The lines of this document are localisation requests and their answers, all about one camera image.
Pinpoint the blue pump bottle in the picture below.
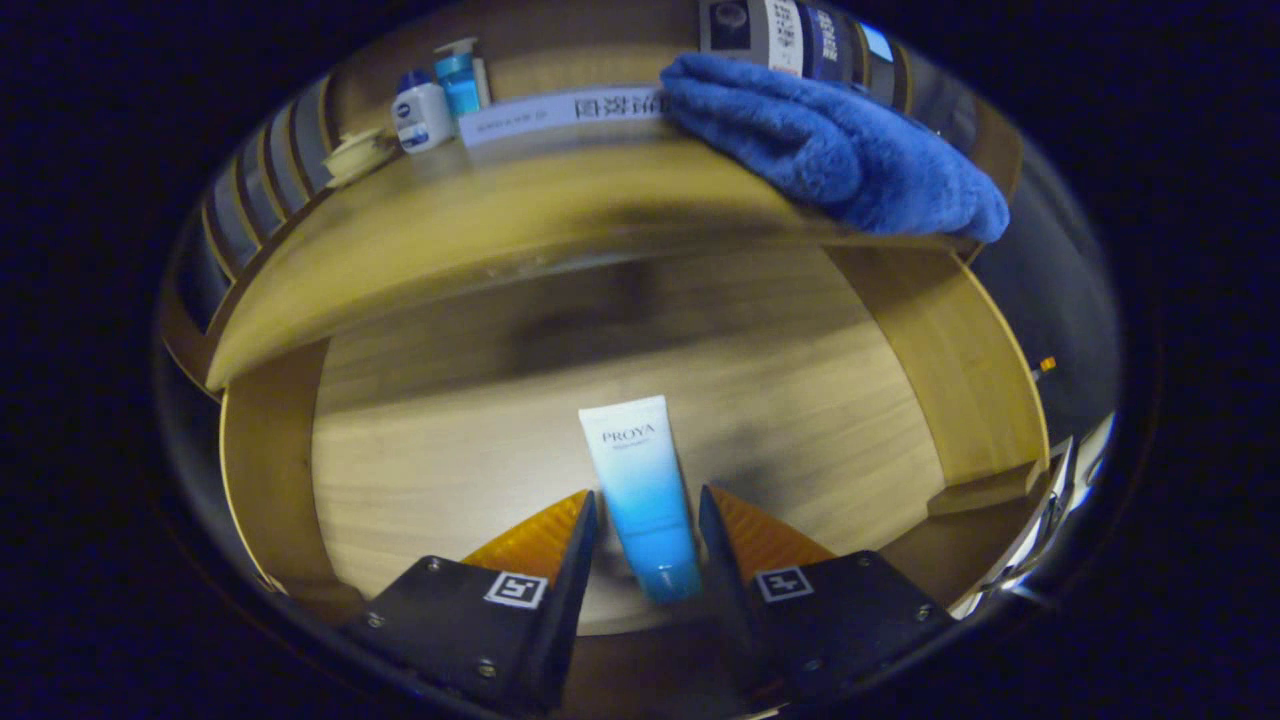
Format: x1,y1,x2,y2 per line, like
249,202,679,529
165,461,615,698
434,38,493,116

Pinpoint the white bottle blue cap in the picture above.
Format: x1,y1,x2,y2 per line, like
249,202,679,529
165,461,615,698
392,68,456,154

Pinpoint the white lying book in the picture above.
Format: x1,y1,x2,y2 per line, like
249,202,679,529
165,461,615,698
457,85,669,149

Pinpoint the dark blue standing book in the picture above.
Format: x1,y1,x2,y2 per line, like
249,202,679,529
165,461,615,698
800,5,861,86

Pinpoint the wooden countertop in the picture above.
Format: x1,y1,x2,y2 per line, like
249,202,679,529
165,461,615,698
205,135,976,393

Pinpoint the blue folded towel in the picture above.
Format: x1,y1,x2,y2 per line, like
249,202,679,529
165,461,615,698
660,52,1011,244

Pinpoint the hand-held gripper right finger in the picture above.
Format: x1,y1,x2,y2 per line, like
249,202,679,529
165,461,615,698
697,485,956,706

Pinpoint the blue white cosmetic tube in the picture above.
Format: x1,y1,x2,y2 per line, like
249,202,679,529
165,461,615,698
578,395,703,604

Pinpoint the wooden cabinet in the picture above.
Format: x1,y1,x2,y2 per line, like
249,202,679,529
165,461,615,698
155,0,1026,401

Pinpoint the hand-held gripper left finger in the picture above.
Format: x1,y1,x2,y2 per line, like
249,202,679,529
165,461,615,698
340,490,601,716

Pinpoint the cream lidded teacup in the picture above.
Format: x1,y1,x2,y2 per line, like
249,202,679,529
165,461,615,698
322,127,399,188

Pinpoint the white standing book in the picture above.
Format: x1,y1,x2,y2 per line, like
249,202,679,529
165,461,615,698
698,0,806,79

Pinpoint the wooden drawer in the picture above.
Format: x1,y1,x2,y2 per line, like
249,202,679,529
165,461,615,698
218,245,1051,641

